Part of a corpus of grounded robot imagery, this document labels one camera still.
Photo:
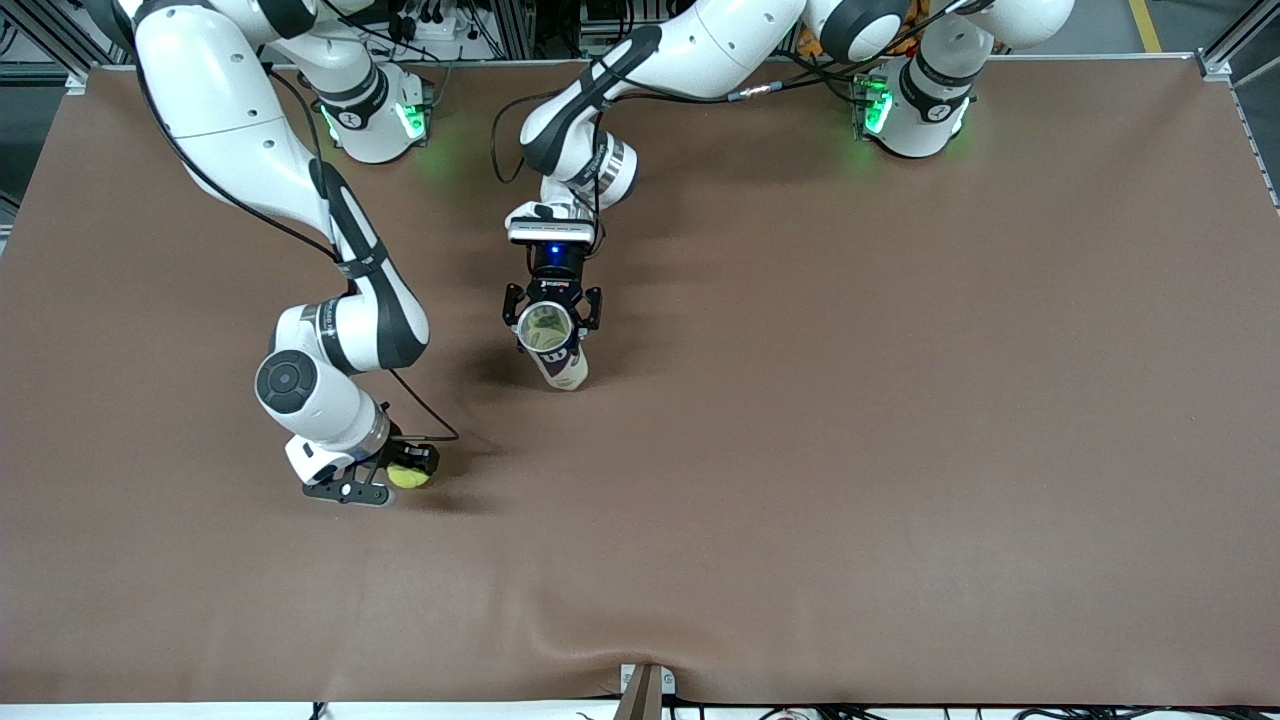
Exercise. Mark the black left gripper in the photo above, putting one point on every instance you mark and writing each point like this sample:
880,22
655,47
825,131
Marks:
553,279

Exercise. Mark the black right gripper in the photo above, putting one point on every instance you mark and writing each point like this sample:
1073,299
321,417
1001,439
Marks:
403,455

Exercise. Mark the white blue tennis ball can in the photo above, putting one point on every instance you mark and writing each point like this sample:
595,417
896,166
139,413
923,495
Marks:
565,370

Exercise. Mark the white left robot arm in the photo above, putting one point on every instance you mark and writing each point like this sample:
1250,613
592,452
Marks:
720,40

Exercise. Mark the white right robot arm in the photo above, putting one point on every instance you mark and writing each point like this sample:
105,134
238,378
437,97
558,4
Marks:
220,110

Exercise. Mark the grey electronics box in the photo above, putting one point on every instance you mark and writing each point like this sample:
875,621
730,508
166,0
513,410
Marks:
605,12

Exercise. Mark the white power strip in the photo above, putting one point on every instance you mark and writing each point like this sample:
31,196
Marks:
435,22

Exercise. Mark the brown table mat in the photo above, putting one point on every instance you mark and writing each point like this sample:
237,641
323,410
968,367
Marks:
800,500

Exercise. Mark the brown bar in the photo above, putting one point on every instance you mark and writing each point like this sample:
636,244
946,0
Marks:
640,700

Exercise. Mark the silver metal bracket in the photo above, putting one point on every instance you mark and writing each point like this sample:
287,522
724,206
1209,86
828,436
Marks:
668,683

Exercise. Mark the aluminium frame profile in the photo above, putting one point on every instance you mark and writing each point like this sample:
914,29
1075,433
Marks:
78,82
1215,68

